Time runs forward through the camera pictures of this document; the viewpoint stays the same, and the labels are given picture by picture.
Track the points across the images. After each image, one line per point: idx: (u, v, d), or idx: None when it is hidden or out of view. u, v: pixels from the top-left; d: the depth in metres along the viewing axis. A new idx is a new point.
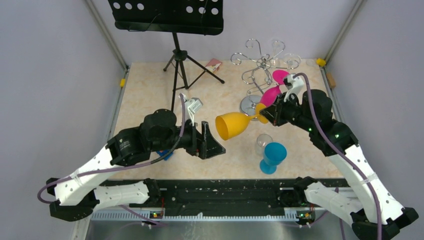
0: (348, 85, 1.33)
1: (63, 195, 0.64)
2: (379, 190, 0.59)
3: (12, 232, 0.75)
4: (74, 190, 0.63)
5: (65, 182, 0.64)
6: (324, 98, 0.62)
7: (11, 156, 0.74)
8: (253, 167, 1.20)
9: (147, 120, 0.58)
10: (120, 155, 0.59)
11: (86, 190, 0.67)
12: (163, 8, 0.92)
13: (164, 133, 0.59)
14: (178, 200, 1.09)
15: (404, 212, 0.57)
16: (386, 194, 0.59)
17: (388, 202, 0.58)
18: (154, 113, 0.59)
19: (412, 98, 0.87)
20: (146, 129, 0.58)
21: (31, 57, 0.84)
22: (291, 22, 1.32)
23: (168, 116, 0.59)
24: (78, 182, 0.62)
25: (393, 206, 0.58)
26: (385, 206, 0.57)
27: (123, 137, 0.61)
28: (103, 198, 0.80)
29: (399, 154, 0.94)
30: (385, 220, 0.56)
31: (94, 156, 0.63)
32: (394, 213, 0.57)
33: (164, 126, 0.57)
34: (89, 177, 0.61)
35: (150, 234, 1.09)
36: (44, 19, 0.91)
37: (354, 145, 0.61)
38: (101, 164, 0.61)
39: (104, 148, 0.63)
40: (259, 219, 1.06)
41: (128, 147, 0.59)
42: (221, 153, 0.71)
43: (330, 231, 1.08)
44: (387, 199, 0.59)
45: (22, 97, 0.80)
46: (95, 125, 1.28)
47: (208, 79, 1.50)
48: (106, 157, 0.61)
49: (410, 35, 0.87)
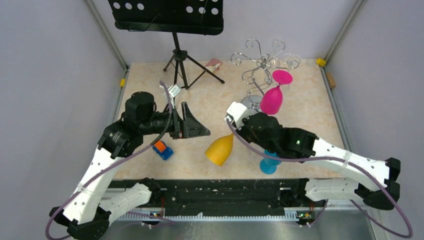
0: (348, 84, 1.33)
1: (77, 213, 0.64)
2: (360, 161, 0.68)
3: (12, 232, 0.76)
4: (87, 201, 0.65)
5: (72, 201, 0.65)
6: (269, 119, 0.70)
7: (9, 155, 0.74)
8: (253, 167, 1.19)
9: (130, 106, 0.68)
10: (118, 146, 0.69)
11: (96, 201, 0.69)
12: (162, 8, 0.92)
13: (146, 111, 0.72)
14: (178, 200, 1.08)
15: (390, 166, 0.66)
16: (367, 161, 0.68)
17: (374, 167, 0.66)
18: (131, 98, 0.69)
19: (412, 98, 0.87)
20: (132, 113, 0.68)
21: (30, 57, 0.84)
22: (291, 22, 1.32)
23: (143, 96, 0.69)
24: (87, 191, 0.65)
25: (379, 166, 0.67)
26: (375, 172, 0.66)
27: (112, 131, 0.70)
28: (113, 208, 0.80)
29: (399, 154, 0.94)
30: (384, 182, 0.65)
31: (91, 164, 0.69)
32: (385, 172, 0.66)
33: (145, 103, 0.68)
34: (97, 181, 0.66)
35: (150, 234, 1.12)
36: (43, 19, 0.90)
37: (316, 140, 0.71)
38: (103, 163, 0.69)
39: (97, 149, 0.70)
40: (259, 219, 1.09)
41: (121, 136, 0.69)
42: (205, 133, 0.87)
43: (327, 229, 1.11)
44: (371, 165, 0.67)
45: (21, 97, 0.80)
46: (95, 125, 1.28)
47: (208, 79, 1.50)
48: (105, 156, 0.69)
49: (411, 35, 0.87)
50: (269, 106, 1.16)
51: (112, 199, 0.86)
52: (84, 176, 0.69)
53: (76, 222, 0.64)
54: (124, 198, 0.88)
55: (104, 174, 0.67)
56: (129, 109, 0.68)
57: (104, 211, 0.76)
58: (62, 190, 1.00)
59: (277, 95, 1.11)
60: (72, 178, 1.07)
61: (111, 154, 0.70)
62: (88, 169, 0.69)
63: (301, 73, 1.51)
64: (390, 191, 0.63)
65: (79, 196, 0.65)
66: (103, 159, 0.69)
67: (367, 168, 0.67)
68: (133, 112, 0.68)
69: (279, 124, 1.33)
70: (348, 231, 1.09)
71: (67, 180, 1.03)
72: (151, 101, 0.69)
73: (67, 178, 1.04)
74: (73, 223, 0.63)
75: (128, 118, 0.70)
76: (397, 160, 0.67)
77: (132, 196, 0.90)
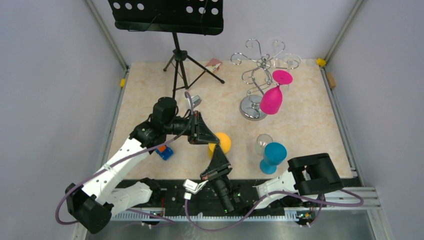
0: (347, 84, 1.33)
1: (96, 190, 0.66)
2: (278, 184, 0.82)
3: (13, 232, 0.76)
4: (109, 181, 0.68)
5: (94, 178, 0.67)
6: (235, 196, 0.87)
7: (9, 155, 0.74)
8: (253, 167, 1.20)
9: (157, 108, 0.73)
10: (146, 141, 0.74)
11: (112, 186, 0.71)
12: (162, 8, 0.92)
13: (171, 114, 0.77)
14: (178, 200, 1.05)
15: (289, 170, 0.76)
16: (280, 180, 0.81)
17: (283, 182, 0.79)
18: (158, 102, 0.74)
19: (412, 97, 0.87)
20: (159, 115, 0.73)
21: (30, 57, 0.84)
22: (291, 22, 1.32)
23: (170, 101, 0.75)
24: (112, 171, 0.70)
25: (286, 178, 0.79)
26: (286, 184, 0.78)
27: (143, 127, 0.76)
28: (115, 202, 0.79)
29: (397, 154, 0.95)
30: (294, 188, 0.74)
31: (120, 149, 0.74)
32: (291, 180, 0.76)
33: (170, 106, 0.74)
34: (123, 163, 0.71)
35: (150, 234, 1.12)
36: (44, 20, 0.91)
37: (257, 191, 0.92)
38: (132, 149, 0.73)
39: (129, 139, 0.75)
40: (259, 218, 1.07)
41: (150, 133, 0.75)
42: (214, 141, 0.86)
43: (327, 229, 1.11)
44: (282, 181, 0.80)
45: (21, 96, 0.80)
46: (95, 125, 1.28)
47: (208, 80, 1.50)
48: (134, 144, 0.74)
49: (411, 34, 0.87)
50: (269, 106, 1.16)
51: (114, 193, 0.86)
52: (110, 159, 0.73)
53: (93, 198, 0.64)
54: (126, 193, 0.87)
55: (130, 159, 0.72)
56: (157, 111, 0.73)
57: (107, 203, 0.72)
58: (62, 189, 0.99)
59: (276, 96, 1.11)
60: (72, 177, 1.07)
61: (140, 143, 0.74)
62: (116, 153, 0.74)
63: (301, 73, 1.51)
64: (301, 192, 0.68)
65: (103, 174, 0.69)
66: (133, 146, 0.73)
67: (281, 186, 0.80)
68: (159, 114, 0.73)
69: (279, 123, 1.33)
70: (348, 230, 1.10)
71: (67, 180, 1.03)
72: (175, 105, 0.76)
73: (67, 178, 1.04)
74: (91, 198, 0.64)
75: (155, 118, 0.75)
76: (293, 158, 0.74)
77: (134, 193, 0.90)
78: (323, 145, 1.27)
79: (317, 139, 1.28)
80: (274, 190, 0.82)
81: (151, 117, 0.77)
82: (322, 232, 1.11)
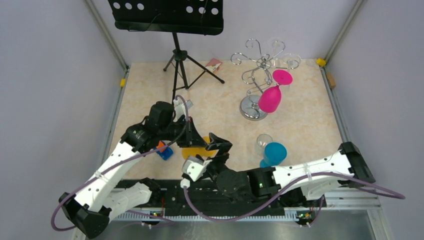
0: (348, 84, 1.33)
1: (89, 199, 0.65)
2: (321, 166, 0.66)
3: (13, 232, 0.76)
4: (100, 189, 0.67)
5: (86, 187, 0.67)
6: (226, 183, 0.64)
7: (9, 155, 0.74)
8: (253, 167, 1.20)
9: (155, 110, 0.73)
10: (139, 143, 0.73)
11: (107, 191, 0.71)
12: (162, 8, 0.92)
13: (167, 118, 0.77)
14: (178, 199, 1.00)
15: (344, 150, 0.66)
16: (326, 161, 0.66)
17: (333, 165, 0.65)
18: (156, 104, 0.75)
19: (412, 97, 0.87)
20: (155, 116, 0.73)
21: (31, 57, 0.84)
22: (291, 22, 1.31)
23: (167, 104, 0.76)
24: (104, 179, 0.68)
25: (337, 159, 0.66)
26: (338, 167, 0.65)
27: (136, 129, 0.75)
28: (113, 205, 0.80)
29: (397, 154, 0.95)
30: (350, 172, 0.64)
31: (111, 154, 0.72)
32: (345, 162, 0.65)
33: (168, 108, 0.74)
34: (114, 170, 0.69)
35: (150, 234, 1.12)
36: (44, 20, 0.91)
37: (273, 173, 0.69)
38: (123, 155, 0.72)
39: (120, 142, 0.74)
40: (259, 219, 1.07)
41: (142, 135, 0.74)
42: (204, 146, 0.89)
43: (327, 230, 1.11)
44: (331, 162, 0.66)
45: (22, 97, 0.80)
46: (95, 125, 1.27)
47: (208, 80, 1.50)
48: (126, 149, 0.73)
49: (411, 34, 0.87)
50: (269, 105, 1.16)
51: (113, 196, 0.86)
52: (102, 166, 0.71)
53: (86, 208, 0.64)
54: (125, 195, 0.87)
55: (121, 165, 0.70)
56: (154, 113, 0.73)
57: (105, 207, 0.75)
58: (62, 189, 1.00)
59: (275, 94, 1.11)
60: (72, 177, 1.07)
61: (131, 147, 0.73)
62: (108, 158, 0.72)
63: (301, 73, 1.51)
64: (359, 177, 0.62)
65: (94, 182, 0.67)
66: (124, 151, 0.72)
67: (329, 167, 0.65)
68: (157, 115, 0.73)
69: (279, 124, 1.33)
70: (348, 231, 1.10)
71: (66, 180, 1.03)
72: (172, 108, 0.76)
73: (67, 178, 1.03)
74: (84, 208, 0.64)
75: (151, 120, 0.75)
76: (347, 142, 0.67)
77: (133, 195, 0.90)
78: (323, 145, 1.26)
79: (317, 139, 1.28)
80: (321, 171, 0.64)
81: (146, 119, 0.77)
82: (322, 233, 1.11)
